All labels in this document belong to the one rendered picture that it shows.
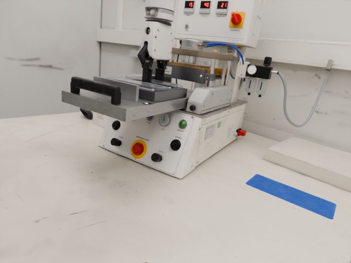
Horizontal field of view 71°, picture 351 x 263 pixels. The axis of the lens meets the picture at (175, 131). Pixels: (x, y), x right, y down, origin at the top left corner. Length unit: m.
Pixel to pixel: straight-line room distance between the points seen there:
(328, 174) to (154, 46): 0.68
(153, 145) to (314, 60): 0.77
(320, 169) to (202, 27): 0.68
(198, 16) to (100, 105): 0.65
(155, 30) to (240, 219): 0.53
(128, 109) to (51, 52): 1.68
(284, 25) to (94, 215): 1.11
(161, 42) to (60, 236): 0.54
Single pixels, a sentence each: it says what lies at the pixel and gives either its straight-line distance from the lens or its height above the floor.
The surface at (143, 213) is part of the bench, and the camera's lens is 0.58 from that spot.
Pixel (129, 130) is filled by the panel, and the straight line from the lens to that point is 0.83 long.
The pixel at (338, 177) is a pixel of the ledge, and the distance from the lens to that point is 0.95.
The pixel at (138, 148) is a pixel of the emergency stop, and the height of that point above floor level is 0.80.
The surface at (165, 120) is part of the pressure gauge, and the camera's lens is 0.75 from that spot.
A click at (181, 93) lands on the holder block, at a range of 0.73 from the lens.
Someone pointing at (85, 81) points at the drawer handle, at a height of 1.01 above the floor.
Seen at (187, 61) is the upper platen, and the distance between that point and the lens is 0.94.
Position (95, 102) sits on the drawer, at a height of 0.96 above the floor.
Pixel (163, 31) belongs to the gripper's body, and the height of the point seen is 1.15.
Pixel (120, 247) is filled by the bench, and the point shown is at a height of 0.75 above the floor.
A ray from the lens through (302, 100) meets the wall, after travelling 1.26.
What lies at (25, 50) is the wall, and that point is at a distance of 2.12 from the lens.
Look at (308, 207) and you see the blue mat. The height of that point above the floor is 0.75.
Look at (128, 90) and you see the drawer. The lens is 0.62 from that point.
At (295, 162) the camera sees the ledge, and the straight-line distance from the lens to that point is 0.97.
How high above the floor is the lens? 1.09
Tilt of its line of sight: 17 degrees down
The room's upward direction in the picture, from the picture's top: 7 degrees clockwise
